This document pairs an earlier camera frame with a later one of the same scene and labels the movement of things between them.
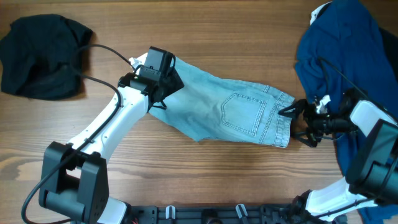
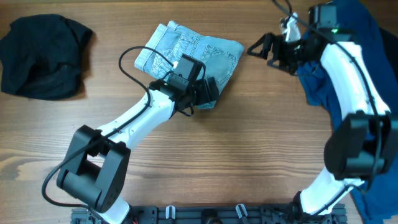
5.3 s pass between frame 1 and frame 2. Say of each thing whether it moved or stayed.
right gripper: moved
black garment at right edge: stayed
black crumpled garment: stayed
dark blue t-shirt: stayed
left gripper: moved
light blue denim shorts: moved
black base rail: stayed
